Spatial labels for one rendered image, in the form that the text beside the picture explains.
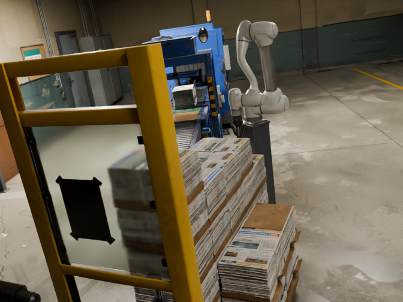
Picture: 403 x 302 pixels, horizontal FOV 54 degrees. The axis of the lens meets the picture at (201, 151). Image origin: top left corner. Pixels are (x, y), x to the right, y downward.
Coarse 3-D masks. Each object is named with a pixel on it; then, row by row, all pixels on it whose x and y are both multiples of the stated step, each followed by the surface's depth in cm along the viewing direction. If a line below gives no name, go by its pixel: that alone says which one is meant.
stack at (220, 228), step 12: (252, 168) 291; (264, 168) 318; (252, 180) 287; (240, 192) 263; (252, 192) 288; (264, 192) 319; (228, 204) 243; (240, 204) 263; (252, 204) 290; (228, 216) 242; (216, 228) 225; (228, 228) 243; (216, 240) 225; (216, 252) 227; (216, 264) 227
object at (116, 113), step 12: (60, 108) 156; (72, 108) 152; (84, 108) 148; (96, 108) 145; (108, 108) 141; (120, 108) 139; (132, 108) 137; (24, 120) 159; (36, 120) 157; (48, 120) 154; (60, 120) 152; (72, 120) 149; (84, 120) 147; (96, 120) 145; (108, 120) 142; (120, 120) 140; (132, 120) 138
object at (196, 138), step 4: (200, 120) 465; (196, 124) 452; (200, 124) 454; (196, 128) 434; (200, 128) 449; (196, 132) 417; (200, 132) 443; (196, 136) 404; (200, 136) 439; (192, 140) 392; (196, 140) 393; (192, 144) 378
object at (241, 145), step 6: (234, 138) 288; (240, 138) 285; (246, 138) 284; (222, 144) 279; (228, 144) 277; (234, 144) 274; (240, 144) 272; (246, 144) 279; (216, 150) 268; (222, 150) 266; (228, 150) 264; (234, 150) 263; (240, 150) 268; (246, 150) 277; (240, 156) 267; (246, 156) 278; (252, 156) 288; (240, 162) 267; (246, 162) 277; (240, 168) 268; (246, 168) 279
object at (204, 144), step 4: (200, 140) 295; (204, 140) 293; (208, 140) 292; (212, 140) 291; (216, 140) 290; (196, 144) 287; (200, 144) 285; (204, 144) 284; (208, 144) 283; (212, 144) 282; (192, 148) 281; (196, 148) 279; (200, 148) 278; (204, 148) 276; (208, 148) 275
